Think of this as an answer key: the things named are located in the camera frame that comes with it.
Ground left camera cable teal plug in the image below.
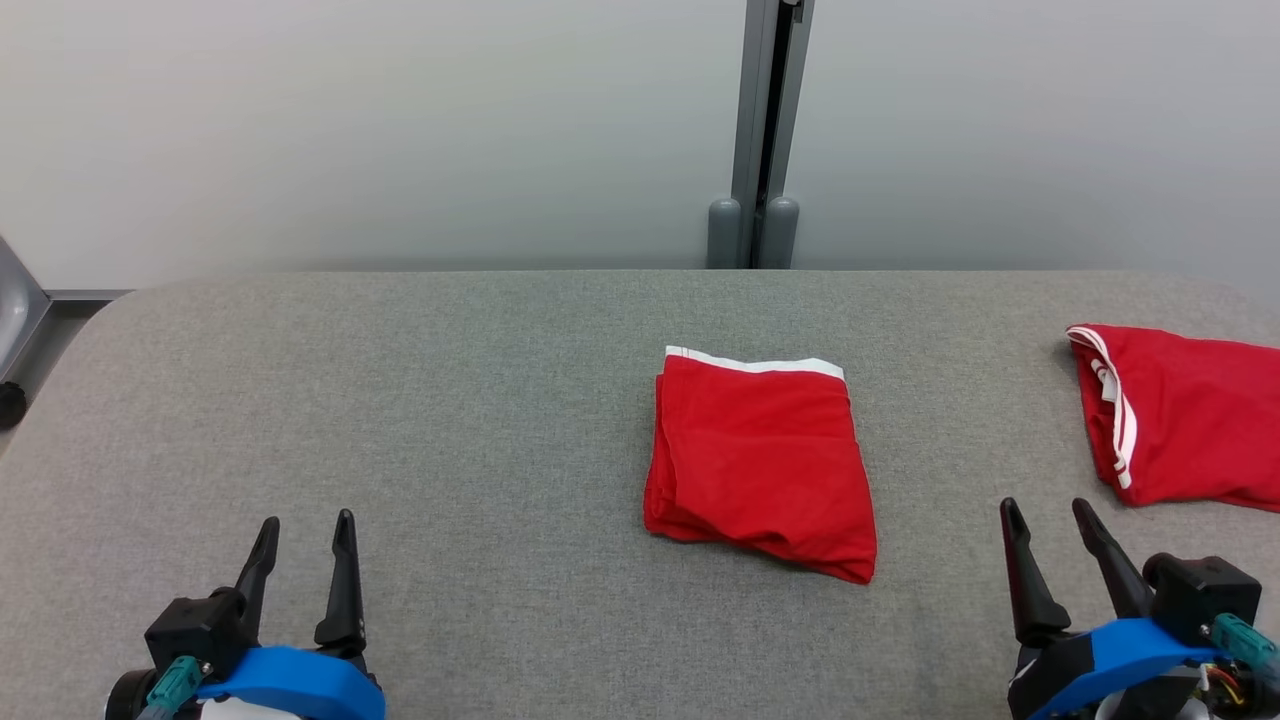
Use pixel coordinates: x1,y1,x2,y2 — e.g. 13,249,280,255
140,655,206,720

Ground metal frame leg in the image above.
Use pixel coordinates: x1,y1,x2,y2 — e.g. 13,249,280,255
0,235,51,386

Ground red jersey with white stripes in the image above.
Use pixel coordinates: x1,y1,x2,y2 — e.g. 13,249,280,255
1065,323,1280,513

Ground grey wall partition post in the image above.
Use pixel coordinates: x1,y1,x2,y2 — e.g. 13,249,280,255
706,0,816,271

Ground plain red white-trimmed garment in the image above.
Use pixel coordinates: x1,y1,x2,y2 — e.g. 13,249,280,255
643,345,879,586

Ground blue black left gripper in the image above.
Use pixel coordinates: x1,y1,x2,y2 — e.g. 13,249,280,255
195,508,386,720

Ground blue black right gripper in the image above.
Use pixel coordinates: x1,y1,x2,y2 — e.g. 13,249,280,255
1000,497,1216,720

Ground right camera cable teal plug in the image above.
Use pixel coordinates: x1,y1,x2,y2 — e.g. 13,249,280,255
1205,613,1280,691

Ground camera cable teal plug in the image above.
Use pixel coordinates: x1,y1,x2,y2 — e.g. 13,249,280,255
1205,613,1280,691
140,655,206,720

